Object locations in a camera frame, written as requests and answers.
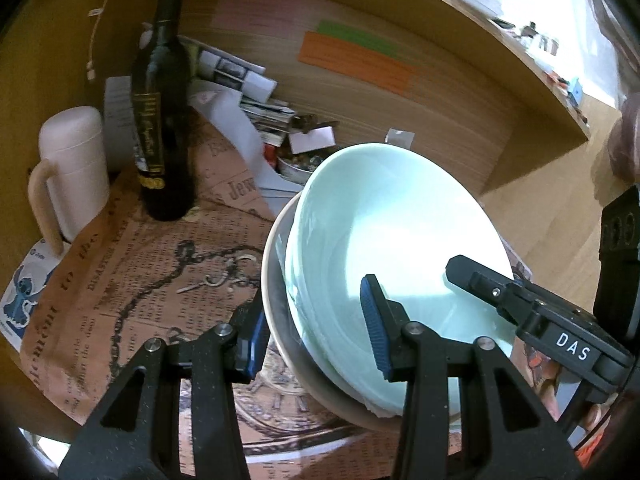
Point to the small bowl of trinkets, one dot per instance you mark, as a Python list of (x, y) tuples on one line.
[(300, 167)]

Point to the orange sticky note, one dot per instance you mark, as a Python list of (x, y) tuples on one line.
[(360, 65)]

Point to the pale pink bowl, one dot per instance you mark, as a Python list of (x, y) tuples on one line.
[(274, 290)]

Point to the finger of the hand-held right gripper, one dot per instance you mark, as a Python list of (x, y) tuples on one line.
[(485, 285)]

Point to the small clear plastic bag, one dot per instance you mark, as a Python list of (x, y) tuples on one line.
[(400, 138)]

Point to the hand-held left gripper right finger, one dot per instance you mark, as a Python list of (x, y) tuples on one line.
[(375, 325)]

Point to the cream mug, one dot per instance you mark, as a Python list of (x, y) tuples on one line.
[(75, 170)]

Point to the white receipt strip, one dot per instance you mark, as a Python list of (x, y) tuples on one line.
[(117, 120)]

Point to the white paper sheet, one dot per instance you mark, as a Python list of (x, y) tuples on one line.
[(240, 150)]

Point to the person's right hand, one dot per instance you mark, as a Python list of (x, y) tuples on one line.
[(596, 414)]

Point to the dark wine bottle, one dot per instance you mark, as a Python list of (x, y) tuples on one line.
[(162, 110)]

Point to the mint green bowl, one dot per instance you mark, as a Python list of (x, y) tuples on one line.
[(400, 220)]

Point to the green sticky note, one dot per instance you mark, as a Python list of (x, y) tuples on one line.
[(360, 37)]

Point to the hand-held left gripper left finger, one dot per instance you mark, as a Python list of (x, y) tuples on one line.
[(257, 345)]

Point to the blue cartoon sticker sheet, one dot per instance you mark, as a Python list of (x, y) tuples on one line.
[(25, 285)]

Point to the brown vintage newspaper sheet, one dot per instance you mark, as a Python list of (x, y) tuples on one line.
[(125, 270)]

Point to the pink sticky note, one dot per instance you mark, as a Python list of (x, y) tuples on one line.
[(250, 12)]

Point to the pink striped curtain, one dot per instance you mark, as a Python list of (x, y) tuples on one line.
[(625, 135)]

